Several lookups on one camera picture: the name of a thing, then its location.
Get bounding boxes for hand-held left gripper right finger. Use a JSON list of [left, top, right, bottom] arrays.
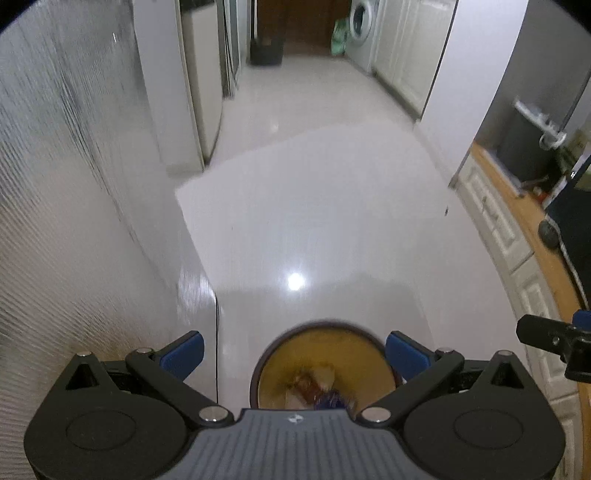
[[361, 331, 555, 428]]

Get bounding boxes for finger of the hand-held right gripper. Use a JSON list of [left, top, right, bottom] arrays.
[[516, 310, 591, 384]]

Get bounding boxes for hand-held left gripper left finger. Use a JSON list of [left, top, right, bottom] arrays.
[[34, 331, 235, 428]]

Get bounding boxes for dark red packet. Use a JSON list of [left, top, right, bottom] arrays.
[[288, 369, 334, 403]]

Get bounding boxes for yellow bucket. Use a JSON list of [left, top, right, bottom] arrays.
[[249, 318, 403, 412]]

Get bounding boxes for small black round object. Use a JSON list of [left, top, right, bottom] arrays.
[[538, 220, 560, 250]]

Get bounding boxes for dark cloth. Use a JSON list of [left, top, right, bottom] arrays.
[[542, 154, 591, 311]]

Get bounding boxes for low white cabinet wooden top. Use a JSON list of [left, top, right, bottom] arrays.
[[455, 141, 591, 480]]

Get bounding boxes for grey waste bin white liner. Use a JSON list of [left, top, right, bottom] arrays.
[[496, 97, 570, 186]]

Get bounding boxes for grey refrigerator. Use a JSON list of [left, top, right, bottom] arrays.
[[178, 0, 242, 161]]

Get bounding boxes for white kitchen base cabinets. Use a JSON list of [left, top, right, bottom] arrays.
[[372, 0, 459, 119]]

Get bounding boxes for black floor bin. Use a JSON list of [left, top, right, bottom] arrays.
[[249, 37, 285, 66]]

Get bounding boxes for green plastic bag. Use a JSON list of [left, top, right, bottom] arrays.
[[331, 17, 354, 57]]

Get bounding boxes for white washing machine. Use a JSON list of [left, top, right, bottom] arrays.
[[347, 0, 385, 75]]

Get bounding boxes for brown door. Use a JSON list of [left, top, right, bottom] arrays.
[[255, 0, 352, 47]]

